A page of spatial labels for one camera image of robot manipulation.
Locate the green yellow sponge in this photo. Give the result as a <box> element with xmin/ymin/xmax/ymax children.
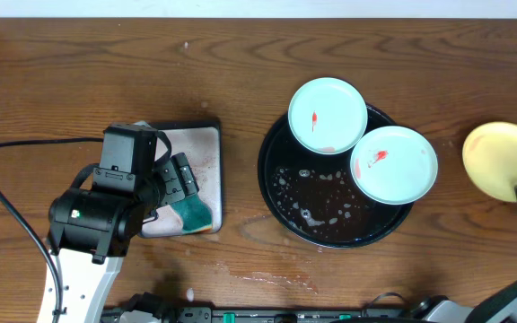
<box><xmin>171</xmin><ymin>195</ymin><xmax>213</xmax><ymax>234</ymax></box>

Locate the yellow plate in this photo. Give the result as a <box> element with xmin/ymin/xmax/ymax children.
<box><xmin>462</xmin><ymin>122</ymin><xmax>517</xmax><ymax>203</ymax></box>

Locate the light green plate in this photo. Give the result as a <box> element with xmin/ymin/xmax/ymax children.
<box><xmin>350</xmin><ymin>126</ymin><xmax>438</xmax><ymax>205</ymax></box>
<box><xmin>287</xmin><ymin>77</ymin><xmax>368</xmax><ymax>155</ymax></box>

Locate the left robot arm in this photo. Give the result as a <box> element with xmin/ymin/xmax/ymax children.
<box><xmin>38</xmin><ymin>153</ymin><xmax>198</xmax><ymax>322</ymax></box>

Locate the rectangular soapy water tray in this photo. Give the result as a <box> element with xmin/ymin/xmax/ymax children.
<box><xmin>140</xmin><ymin>121</ymin><xmax>223</xmax><ymax>238</ymax></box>

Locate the round black tray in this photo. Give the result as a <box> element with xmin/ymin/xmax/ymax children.
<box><xmin>258</xmin><ymin>115</ymin><xmax>413</xmax><ymax>249</ymax></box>

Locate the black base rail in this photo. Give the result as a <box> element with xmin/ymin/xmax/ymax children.
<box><xmin>100</xmin><ymin>292</ymin><xmax>415</xmax><ymax>323</ymax></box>

